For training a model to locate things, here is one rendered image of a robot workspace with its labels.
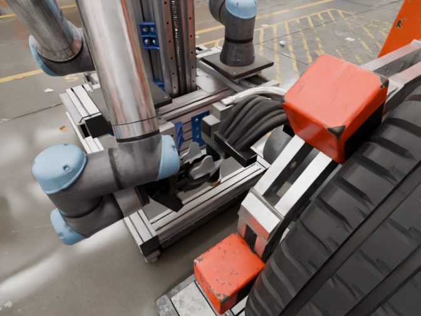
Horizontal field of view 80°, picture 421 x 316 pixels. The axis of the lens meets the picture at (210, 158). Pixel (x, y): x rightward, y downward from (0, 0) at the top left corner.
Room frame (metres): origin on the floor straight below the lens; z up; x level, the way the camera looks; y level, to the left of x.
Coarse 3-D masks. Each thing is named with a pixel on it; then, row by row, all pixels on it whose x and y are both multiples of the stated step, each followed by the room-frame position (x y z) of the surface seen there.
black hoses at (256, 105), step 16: (256, 96) 0.39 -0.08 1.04; (240, 112) 0.37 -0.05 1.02; (256, 112) 0.34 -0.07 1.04; (272, 112) 0.34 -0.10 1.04; (224, 128) 0.36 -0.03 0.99; (240, 128) 0.34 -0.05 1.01; (256, 128) 0.32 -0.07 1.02; (272, 128) 0.31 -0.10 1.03; (288, 128) 0.38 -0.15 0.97; (224, 144) 0.33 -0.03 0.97; (240, 144) 0.32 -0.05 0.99; (240, 160) 0.30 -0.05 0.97; (256, 160) 0.30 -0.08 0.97
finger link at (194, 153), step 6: (192, 144) 0.44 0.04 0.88; (198, 144) 0.45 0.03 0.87; (192, 150) 0.44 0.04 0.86; (198, 150) 0.45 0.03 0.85; (204, 150) 0.46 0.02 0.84; (186, 156) 0.43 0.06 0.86; (192, 156) 0.44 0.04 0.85; (198, 156) 0.44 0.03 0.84; (204, 156) 0.45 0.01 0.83; (192, 162) 0.42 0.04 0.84
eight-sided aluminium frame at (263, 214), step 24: (408, 48) 0.39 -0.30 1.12; (384, 72) 0.34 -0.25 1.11; (408, 72) 0.31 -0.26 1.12; (288, 144) 0.26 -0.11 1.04; (288, 168) 0.24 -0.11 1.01; (312, 168) 0.22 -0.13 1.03; (264, 192) 0.22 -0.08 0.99; (288, 192) 0.21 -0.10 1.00; (312, 192) 0.21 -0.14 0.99; (240, 216) 0.21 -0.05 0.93; (264, 216) 0.19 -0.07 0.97; (288, 216) 0.18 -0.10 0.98; (264, 240) 0.17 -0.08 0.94
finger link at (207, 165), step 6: (210, 156) 0.40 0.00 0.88; (204, 162) 0.39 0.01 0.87; (210, 162) 0.40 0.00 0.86; (216, 162) 0.42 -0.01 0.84; (198, 168) 0.38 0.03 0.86; (204, 168) 0.39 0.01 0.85; (210, 168) 0.40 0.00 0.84; (216, 168) 0.40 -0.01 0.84; (192, 174) 0.37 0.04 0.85; (198, 174) 0.38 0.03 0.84; (204, 174) 0.38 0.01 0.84; (210, 174) 0.39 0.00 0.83
